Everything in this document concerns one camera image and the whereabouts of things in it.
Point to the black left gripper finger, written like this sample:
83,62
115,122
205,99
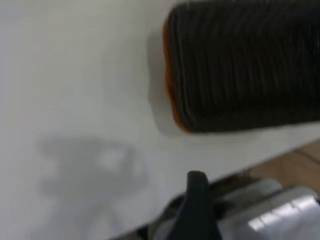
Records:
197,205

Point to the dark brown wicker basket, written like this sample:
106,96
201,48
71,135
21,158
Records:
245,65

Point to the silver metal robot base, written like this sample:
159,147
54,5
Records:
270,207

